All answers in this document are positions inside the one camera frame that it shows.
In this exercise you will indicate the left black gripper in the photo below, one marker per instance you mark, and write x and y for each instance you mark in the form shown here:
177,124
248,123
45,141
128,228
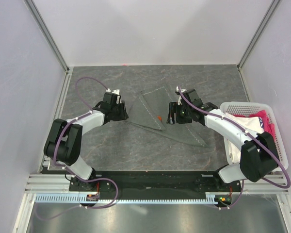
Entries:
123,115

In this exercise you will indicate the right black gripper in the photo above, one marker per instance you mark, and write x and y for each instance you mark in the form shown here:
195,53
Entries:
174,107

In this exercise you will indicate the grey cloth napkin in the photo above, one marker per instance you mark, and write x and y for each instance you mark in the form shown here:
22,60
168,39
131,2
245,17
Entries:
150,112

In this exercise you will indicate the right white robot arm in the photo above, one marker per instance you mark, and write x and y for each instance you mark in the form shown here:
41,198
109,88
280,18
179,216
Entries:
258,151

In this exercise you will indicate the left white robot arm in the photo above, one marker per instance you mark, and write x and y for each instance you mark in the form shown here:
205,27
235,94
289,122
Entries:
63,144

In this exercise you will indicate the white plastic basket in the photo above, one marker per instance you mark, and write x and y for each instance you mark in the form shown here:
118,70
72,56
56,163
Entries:
248,108

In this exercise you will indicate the pink cloth in basket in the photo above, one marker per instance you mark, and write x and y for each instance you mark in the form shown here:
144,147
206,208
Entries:
258,122

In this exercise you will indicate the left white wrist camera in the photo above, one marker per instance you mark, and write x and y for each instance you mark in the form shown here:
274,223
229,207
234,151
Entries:
115,92

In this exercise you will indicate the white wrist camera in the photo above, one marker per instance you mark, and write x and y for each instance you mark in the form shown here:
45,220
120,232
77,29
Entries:
115,92
179,91

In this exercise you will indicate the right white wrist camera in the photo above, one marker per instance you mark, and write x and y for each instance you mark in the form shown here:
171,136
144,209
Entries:
179,91

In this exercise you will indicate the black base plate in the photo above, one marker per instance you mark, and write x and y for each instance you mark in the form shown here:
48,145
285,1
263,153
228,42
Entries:
128,182

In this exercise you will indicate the slotted cable duct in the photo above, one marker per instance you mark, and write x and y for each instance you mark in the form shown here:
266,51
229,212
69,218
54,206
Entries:
78,198

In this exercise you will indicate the left aluminium frame post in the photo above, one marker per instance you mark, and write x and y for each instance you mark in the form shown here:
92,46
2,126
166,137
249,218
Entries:
46,33

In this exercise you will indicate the aluminium frame post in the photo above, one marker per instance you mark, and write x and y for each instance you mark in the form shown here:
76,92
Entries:
258,33
46,33

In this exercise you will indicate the right aluminium frame post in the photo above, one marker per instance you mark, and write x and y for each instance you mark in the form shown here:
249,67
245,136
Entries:
258,33

